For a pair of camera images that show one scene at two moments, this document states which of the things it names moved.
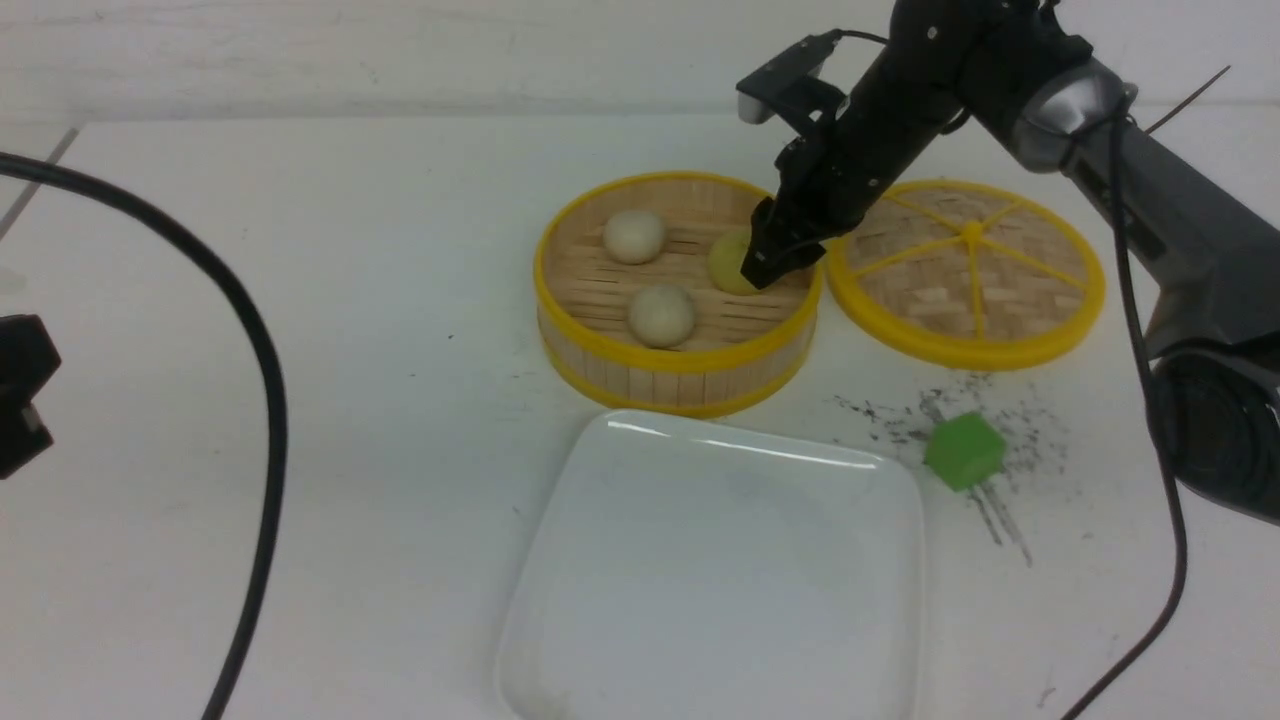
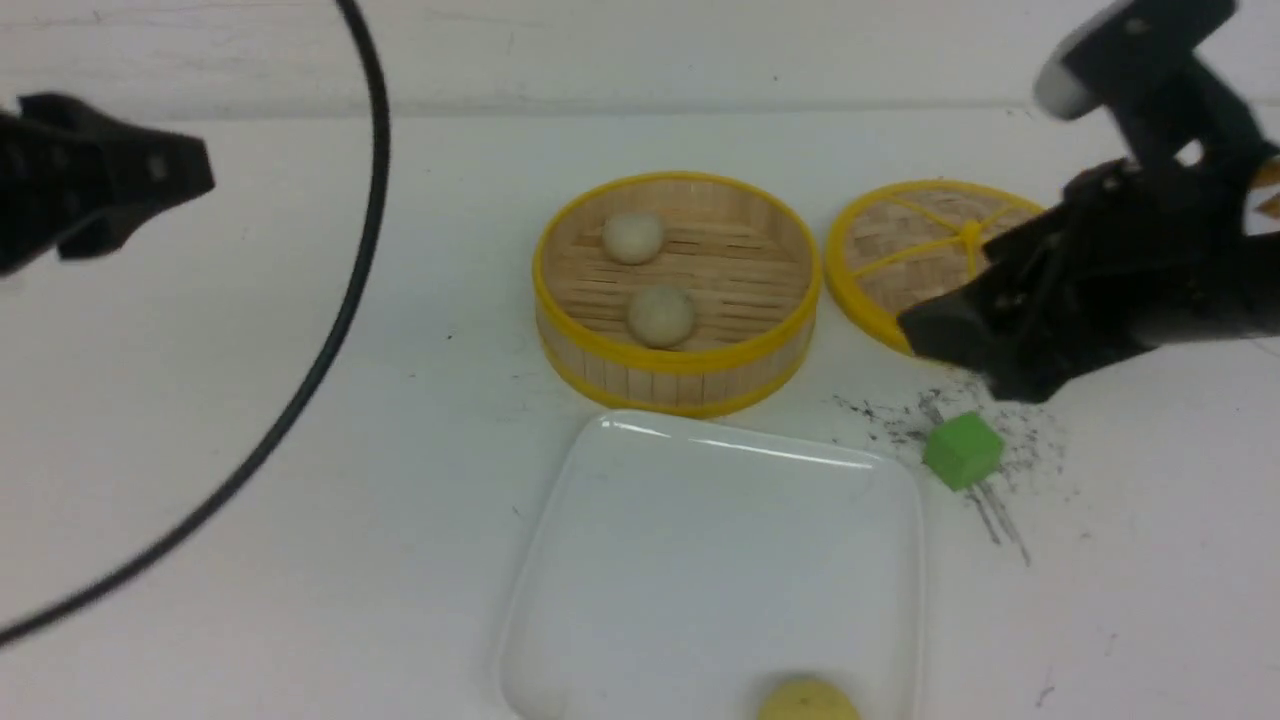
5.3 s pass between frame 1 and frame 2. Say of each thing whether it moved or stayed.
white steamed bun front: stayed
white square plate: stayed
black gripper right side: moved
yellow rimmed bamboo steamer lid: stayed
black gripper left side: moved
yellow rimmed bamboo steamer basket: stayed
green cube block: stayed
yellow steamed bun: moved
